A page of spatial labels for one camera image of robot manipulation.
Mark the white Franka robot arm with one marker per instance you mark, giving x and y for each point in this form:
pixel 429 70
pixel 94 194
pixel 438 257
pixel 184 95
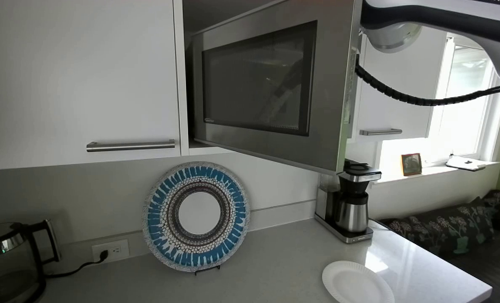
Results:
pixel 396 24

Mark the stainless microwave door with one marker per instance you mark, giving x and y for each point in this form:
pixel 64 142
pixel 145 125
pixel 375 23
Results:
pixel 279 82

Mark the blue patterned decorative plate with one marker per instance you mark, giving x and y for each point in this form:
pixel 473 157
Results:
pixel 195 218

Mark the black steel coffee maker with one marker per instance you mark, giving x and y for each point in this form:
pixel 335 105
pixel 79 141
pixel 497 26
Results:
pixel 343 210

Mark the white plate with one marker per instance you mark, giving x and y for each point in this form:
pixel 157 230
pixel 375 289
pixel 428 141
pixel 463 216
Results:
pixel 354 284

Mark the white cabinet beside window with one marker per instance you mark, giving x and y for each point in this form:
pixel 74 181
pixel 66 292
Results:
pixel 412 72

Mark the white upper cabinet door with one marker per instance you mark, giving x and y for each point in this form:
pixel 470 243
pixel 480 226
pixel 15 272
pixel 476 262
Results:
pixel 79 72

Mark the window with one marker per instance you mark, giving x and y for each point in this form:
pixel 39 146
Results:
pixel 460 134

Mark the patterned dark cushion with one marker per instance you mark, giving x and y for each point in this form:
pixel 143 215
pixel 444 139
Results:
pixel 455 230

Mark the steel electric kettle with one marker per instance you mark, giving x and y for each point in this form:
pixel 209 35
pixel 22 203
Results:
pixel 22 277

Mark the steel cabinet handle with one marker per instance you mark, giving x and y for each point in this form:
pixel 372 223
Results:
pixel 94 147

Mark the small picture frame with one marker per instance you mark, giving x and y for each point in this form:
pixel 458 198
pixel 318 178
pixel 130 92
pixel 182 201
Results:
pixel 411 164

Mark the white wall outlet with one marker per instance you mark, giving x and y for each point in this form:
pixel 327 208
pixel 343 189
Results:
pixel 115 252

